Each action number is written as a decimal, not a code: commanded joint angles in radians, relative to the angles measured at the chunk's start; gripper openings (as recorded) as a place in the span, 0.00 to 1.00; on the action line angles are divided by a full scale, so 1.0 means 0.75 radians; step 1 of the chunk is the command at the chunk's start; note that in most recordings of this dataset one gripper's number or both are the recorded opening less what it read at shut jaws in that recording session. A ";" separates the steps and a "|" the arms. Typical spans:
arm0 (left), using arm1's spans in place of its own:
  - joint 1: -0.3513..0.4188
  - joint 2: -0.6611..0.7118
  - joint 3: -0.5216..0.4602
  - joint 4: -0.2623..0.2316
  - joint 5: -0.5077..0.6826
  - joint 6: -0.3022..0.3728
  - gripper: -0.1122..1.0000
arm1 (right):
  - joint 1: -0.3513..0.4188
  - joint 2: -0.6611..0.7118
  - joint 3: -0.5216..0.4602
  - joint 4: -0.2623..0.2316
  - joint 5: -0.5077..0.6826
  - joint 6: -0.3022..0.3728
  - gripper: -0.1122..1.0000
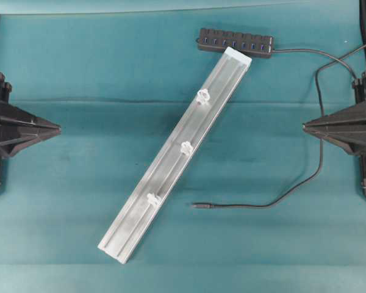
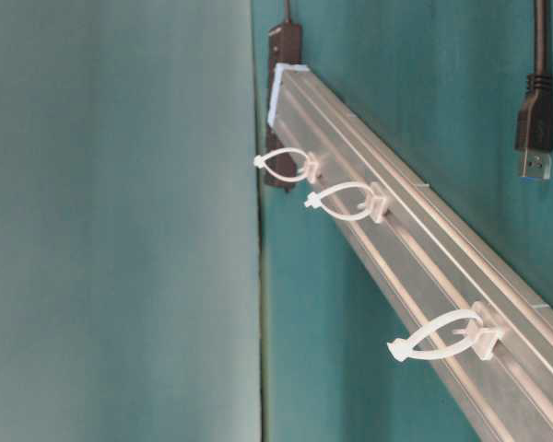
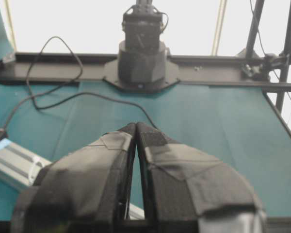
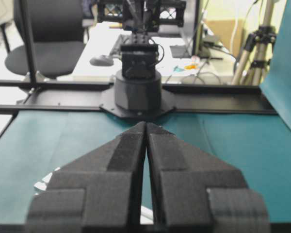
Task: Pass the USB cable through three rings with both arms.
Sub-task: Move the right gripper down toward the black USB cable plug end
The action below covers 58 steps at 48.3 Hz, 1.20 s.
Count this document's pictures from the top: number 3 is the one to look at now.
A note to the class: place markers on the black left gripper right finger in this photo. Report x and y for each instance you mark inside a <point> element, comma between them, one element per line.
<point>189,191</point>

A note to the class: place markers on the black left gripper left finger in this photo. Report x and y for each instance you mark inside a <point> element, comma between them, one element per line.
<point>21,222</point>

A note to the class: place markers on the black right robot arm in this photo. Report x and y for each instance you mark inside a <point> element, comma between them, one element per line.
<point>142,65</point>

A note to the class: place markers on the silver aluminium rail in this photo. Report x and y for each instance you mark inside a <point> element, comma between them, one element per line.
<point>12,157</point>

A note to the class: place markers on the black rear frame beam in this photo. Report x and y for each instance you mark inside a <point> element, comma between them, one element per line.
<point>55,68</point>

